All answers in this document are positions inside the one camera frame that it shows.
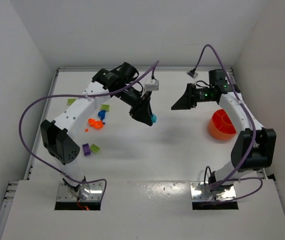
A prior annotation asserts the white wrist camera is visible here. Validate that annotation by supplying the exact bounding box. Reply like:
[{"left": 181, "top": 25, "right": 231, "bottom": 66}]
[
  {"left": 144, "top": 79, "right": 159, "bottom": 92},
  {"left": 186, "top": 69, "right": 198, "bottom": 79}
]

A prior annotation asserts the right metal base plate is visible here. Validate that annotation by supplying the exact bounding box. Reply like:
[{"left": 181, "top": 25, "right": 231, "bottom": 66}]
[{"left": 189, "top": 181, "right": 236, "bottom": 203}]

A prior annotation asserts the blue arch lego piece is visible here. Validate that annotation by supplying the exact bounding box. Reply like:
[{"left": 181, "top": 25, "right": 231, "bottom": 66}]
[{"left": 97, "top": 110, "right": 106, "bottom": 121}]

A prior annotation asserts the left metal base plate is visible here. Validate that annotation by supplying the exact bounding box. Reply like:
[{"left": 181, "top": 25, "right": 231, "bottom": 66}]
[{"left": 56, "top": 180, "right": 105, "bottom": 203}]

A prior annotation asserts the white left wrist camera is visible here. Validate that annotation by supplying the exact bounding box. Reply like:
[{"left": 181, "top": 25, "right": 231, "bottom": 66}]
[{"left": 144, "top": 79, "right": 159, "bottom": 92}]

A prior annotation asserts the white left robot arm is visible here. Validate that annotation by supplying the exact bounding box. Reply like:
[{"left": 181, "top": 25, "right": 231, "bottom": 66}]
[{"left": 40, "top": 62, "right": 157, "bottom": 193}]

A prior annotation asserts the orange lego piece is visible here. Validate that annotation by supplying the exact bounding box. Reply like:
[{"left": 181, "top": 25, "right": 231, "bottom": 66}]
[{"left": 88, "top": 118, "right": 104, "bottom": 129}]

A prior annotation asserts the teal lego brick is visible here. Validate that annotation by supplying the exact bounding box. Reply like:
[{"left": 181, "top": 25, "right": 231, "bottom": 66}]
[{"left": 150, "top": 114, "right": 157, "bottom": 125}]

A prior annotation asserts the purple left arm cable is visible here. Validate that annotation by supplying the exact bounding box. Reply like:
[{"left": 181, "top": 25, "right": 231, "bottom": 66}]
[{"left": 18, "top": 59, "right": 160, "bottom": 201}]

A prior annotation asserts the purple rectangular lego brick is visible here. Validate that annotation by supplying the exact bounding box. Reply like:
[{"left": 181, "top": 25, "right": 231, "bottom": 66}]
[{"left": 82, "top": 143, "right": 91, "bottom": 156}]

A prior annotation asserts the green lego brick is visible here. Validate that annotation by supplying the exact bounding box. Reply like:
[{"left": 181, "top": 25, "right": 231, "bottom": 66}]
[
  {"left": 89, "top": 144, "right": 100, "bottom": 154},
  {"left": 67, "top": 98, "right": 77, "bottom": 106},
  {"left": 100, "top": 104, "right": 110, "bottom": 112}
]

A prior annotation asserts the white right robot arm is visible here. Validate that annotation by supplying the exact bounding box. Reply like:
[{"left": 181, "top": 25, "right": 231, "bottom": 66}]
[{"left": 171, "top": 69, "right": 277, "bottom": 190}]

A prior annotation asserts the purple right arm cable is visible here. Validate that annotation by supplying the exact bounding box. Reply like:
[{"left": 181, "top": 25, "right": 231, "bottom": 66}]
[{"left": 194, "top": 44, "right": 263, "bottom": 204}]

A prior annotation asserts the metal base plate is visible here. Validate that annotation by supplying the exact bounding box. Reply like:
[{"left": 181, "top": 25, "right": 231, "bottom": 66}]
[
  {"left": 56, "top": 180, "right": 105, "bottom": 203},
  {"left": 189, "top": 181, "right": 236, "bottom": 203}
]

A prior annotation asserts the orange divided round container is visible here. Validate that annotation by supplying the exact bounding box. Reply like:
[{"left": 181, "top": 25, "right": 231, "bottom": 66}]
[{"left": 207, "top": 109, "right": 237, "bottom": 141}]

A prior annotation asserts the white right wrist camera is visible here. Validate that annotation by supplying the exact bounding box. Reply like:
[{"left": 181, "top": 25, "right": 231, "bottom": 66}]
[{"left": 186, "top": 69, "right": 198, "bottom": 79}]

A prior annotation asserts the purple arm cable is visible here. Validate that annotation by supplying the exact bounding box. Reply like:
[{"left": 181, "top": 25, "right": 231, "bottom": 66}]
[
  {"left": 18, "top": 59, "right": 160, "bottom": 201},
  {"left": 194, "top": 44, "right": 263, "bottom": 204}
]

